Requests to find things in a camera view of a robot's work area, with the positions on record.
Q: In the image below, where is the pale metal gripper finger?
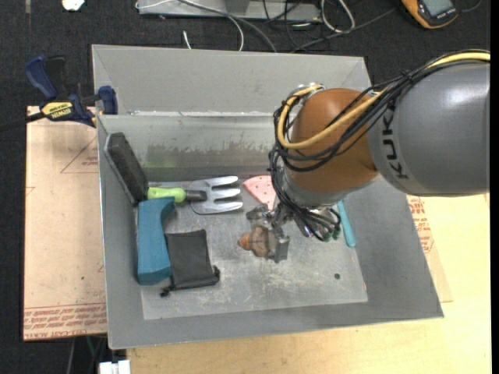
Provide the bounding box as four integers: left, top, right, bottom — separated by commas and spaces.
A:
246, 204, 274, 222
271, 235, 292, 265

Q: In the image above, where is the pink triangular sponge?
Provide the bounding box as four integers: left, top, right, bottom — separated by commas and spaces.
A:
241, 175, 279, 207

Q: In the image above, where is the orange-brown small toy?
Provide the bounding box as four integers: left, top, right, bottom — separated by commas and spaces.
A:
237, 225, 274, 258

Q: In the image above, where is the grey metal bin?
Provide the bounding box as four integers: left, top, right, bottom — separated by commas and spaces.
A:
91, 44, 444, 351

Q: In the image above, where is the teal stick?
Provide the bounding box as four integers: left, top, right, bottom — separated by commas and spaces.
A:
336, 199, 357, 249

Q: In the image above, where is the teal blue foam block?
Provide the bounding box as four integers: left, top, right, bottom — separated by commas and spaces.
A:
136, 196, 178, 287

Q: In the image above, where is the black flat block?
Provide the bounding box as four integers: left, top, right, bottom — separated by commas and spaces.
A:
105, 132, 150, 205

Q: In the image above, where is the brown cardboard board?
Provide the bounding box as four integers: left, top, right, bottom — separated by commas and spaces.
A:
23, 105, 454, 342

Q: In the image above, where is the green-handled metal garden fork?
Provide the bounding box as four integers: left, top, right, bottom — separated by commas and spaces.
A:
147, 175, 245, 216

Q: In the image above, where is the black drawstring pouch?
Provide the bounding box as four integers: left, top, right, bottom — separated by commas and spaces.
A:
159, 229, 221, 298

